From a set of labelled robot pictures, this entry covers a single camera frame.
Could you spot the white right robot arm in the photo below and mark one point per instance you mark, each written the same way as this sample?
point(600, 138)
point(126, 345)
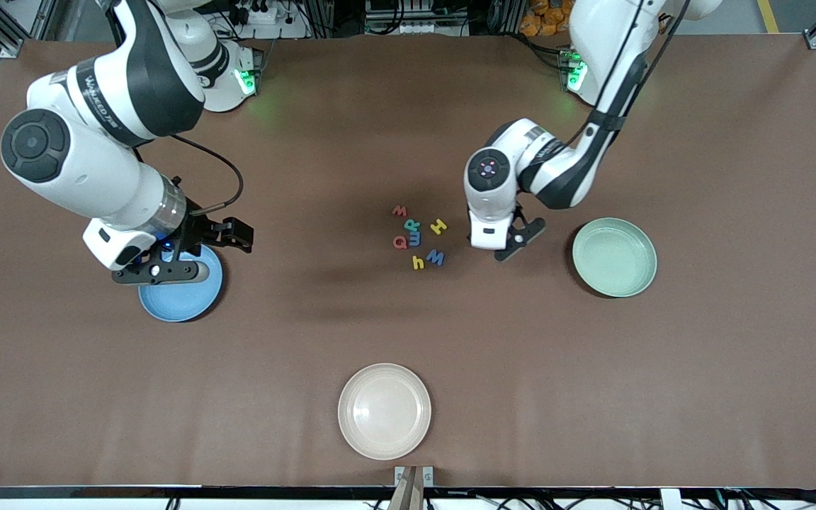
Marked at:
point(96, 177)

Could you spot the yellow foam lowercase h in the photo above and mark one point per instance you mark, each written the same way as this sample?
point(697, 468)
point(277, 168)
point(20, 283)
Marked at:
point(417, 263)

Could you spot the dark blue foam letter W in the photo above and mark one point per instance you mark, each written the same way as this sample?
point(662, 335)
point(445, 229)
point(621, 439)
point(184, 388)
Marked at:
point(436, 258)

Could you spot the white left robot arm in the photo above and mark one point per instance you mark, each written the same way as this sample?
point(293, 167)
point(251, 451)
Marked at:
point(557, 177)

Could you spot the light blue foam lowercase m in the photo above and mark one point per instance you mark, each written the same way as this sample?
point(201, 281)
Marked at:
point(415, 239)

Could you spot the yellow foam uppercase H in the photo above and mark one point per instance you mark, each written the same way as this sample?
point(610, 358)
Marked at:
point(438, 227)

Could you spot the metal table edge bracket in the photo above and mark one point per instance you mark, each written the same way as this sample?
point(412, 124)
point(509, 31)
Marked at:
point(399, 473)

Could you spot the white paper tag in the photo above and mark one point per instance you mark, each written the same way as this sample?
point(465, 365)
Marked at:
point(670, 499)

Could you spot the teal foam letter R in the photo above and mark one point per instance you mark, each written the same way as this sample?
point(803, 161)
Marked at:
point(413, 226)

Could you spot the bag of orange items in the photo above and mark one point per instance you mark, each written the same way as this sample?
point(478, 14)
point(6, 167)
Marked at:
point(542, 21)

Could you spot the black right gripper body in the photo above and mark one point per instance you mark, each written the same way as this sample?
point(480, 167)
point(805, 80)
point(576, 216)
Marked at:
point(197, 228)

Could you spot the green plate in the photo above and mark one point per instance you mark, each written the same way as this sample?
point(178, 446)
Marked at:
point(613, 258)

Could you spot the blue plate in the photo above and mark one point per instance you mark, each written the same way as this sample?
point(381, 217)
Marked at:
point(181, 301)

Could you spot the beige plate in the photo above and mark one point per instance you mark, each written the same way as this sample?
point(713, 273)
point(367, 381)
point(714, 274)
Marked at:
point(384, 411)

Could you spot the white power strip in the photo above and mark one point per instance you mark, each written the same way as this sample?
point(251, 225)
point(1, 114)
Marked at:
point(429, 28)
point(259, 13)

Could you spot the pink foam letter Q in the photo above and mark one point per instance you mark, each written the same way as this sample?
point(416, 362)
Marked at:
point(395, 242)

